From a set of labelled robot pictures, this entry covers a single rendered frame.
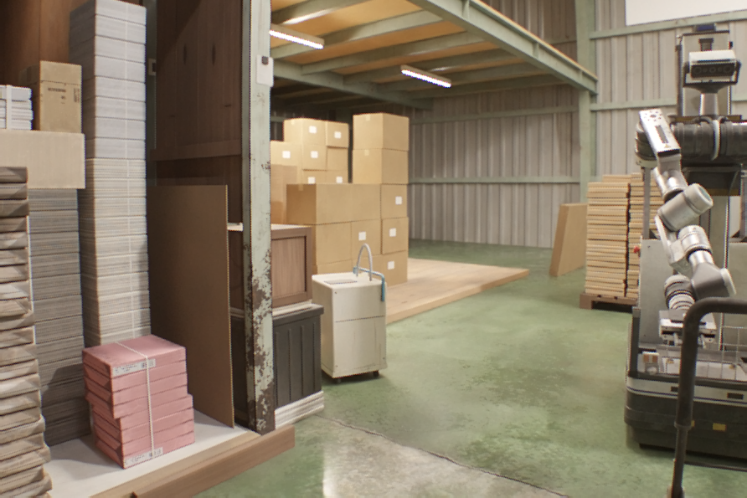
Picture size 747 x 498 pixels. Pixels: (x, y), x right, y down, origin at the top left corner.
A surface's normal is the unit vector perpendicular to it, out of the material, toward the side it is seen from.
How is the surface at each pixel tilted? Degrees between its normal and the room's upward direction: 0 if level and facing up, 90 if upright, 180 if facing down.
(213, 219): 90
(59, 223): 90
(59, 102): 90
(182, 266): 90
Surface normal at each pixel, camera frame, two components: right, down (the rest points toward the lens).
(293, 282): 0.79, 0.04
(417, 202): -0.62, 0.04
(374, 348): 0.46, 0.05
